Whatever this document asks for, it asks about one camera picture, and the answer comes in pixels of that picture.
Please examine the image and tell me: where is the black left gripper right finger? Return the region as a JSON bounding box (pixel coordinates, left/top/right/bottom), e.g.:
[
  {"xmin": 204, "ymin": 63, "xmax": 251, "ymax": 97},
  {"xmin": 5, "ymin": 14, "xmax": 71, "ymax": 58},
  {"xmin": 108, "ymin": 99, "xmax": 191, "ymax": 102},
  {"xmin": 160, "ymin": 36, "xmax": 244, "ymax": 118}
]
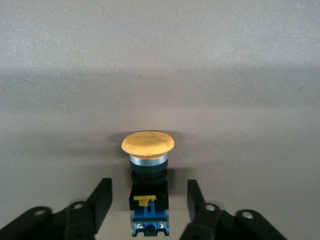
[{"xmin": 179, "ymin": 179, "xmax": 222, "ymax": 240}]

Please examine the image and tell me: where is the yellow mushroom push button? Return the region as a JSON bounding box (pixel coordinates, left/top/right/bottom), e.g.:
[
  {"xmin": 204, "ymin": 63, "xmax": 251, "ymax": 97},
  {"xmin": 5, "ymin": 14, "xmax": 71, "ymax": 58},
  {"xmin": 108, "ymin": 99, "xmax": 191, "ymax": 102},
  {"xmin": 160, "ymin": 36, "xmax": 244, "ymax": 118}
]
[{"xmin": 121, "ymin": 130, "xmax": 176, "ymax": 237}]

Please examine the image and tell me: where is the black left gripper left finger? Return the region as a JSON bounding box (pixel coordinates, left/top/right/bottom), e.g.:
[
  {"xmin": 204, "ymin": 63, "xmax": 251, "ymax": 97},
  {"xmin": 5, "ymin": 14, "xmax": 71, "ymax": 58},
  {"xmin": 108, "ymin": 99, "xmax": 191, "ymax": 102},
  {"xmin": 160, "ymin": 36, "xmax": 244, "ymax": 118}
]
[{"xmin": 64, "ymin": 177, "xmax": 113, "ymax": 240}]

